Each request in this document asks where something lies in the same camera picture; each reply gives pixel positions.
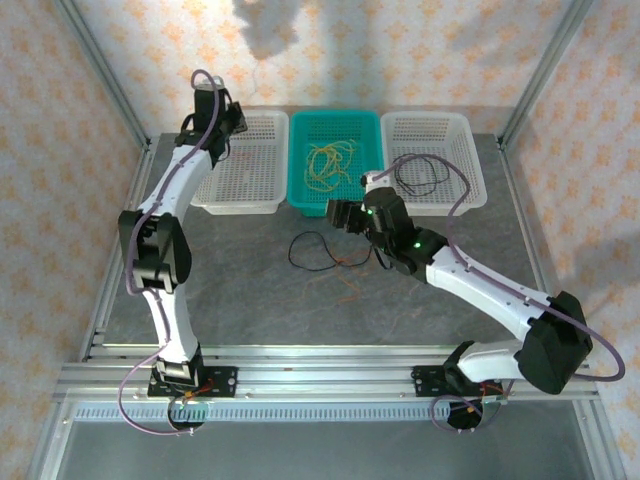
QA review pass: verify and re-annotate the thin black cable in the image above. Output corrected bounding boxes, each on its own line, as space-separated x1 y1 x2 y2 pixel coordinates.
399 158 451 195
288 231 394 274
392 155 441 197

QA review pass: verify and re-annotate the white plastic mesh basket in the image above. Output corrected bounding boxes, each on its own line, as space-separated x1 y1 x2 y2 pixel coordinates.
190 109 291 216
379 110 489 217

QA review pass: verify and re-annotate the teal plastic mesh basket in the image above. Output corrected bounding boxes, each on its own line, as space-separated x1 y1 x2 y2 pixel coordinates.
286 109 389 220

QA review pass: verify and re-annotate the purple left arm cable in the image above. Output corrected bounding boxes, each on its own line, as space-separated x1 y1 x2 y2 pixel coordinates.
117 68 221 437

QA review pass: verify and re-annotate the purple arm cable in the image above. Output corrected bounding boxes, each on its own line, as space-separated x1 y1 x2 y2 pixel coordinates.
369 153 626 435
117 68 221 437

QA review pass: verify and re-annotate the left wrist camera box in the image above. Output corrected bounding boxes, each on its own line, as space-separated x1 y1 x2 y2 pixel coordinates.
195 74 227 94

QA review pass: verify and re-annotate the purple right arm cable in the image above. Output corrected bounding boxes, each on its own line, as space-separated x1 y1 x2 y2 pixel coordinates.
369 153 626 435

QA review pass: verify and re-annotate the aluminium table side rail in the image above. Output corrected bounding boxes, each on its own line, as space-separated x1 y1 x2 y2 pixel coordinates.
79 137 159 361
497 137 571 359

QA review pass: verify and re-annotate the aluminium frame post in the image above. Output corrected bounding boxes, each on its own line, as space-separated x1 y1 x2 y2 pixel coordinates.
497 0 595 149
53 0 152 151

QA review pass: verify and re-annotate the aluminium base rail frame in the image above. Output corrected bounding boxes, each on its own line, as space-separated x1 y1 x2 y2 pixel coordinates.
53 343 600 404

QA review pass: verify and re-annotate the grey slotted cable duct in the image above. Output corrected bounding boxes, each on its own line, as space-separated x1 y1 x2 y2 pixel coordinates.
73 402 506 425

